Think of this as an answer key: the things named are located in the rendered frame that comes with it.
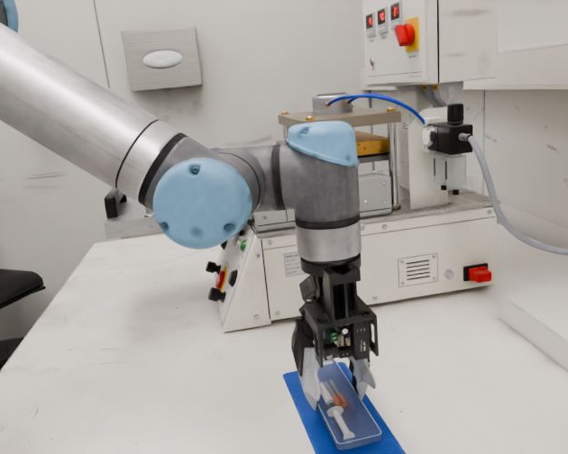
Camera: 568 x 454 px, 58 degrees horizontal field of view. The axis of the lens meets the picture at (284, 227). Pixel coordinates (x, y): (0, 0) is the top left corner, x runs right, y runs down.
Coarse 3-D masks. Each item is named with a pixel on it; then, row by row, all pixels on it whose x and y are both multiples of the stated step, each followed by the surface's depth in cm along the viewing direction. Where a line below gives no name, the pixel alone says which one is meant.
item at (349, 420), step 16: (320, 368) 75; (336, 368) 75; (320, 384) 71; (336, 384) 71; (320, 400) 68; (336, 400) 67; (352, 400) 67; (336, 416) 64; (352, 416) 64; (368, 416) 64; (336, 432) 61; (352, 432) 61; (368, 432) 61
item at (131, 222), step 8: (128, 200) 109; (120, 208) 101; (128, 208) 101; (136, 208) 100; (144, 208) 99; (120, 216) 94; (128, 216) 94; (136, 216) 93; (152, 216) 92; (112, 224) 91; (120, 224) 91; (128, 224) 91; (136, 224) 92; (144, 224) 92; (152, 224) 92; (112, 232) 91; (120, 232) 92; (128, 232) 92; (136, 232) 92; (144, 232) 92; (152, 232) 93; (160, 232) 95
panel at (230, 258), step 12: (228, 240) 117; (252, 240) 92; (228, 252) 112; (240, 252) 99; (216, 264) 123; (228, 264) 108; (240, 264) 96; (216, 276) 118; (228, 276) 104; (240, 276) 93; (228, 288) 100; (228, 300) 96
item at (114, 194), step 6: (114, 192) 97; (120, 192) 101; (108, 198) 93; (114, 198) 94; (120, 198) 100; (126, 198) 108; (108, 204) 93; (114, 204) 94; (108, 210) 94; (114, 210) 94; (108, 216) 94; (114, 216) 94
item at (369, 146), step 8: (360, 136) 105; (368, 136) 103; (376, 136) 102; (360, 144) 96; (368, 144) 96; (376, 144) 97; (384, 144) 97; (360, 152) 96; (368, 152) 97; (376, 152) 97; (384, 152) 98; (360, 160) 97; (368, 160) 97; (376, 160) 97
